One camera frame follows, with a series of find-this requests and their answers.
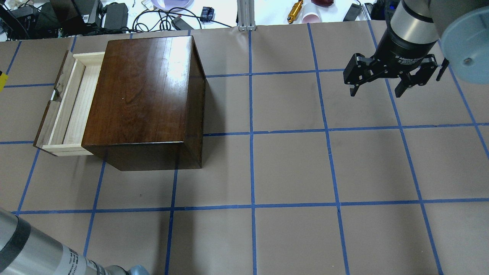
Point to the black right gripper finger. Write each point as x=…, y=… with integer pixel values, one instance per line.
x=354, y=89
x=402, y=86

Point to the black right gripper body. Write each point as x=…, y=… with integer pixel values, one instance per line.
x=402, y=50

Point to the dark wooden drawer box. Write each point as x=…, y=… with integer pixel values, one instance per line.
x=138, y=105

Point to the yellow block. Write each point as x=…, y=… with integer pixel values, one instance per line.
x=3, y=80

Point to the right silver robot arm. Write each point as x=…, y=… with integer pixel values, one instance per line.
x=461, y=26

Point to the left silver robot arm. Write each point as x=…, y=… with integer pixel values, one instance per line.
x=25, y=250

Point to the gold cylindrical tool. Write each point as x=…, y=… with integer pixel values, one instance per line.
x=294, y=11

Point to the purple plate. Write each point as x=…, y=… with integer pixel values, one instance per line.
x=170, y=4

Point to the black power adapter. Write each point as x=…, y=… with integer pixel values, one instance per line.
x=115, y=16

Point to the aluminium frame post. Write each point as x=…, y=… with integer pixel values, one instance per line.
x=246, y=15

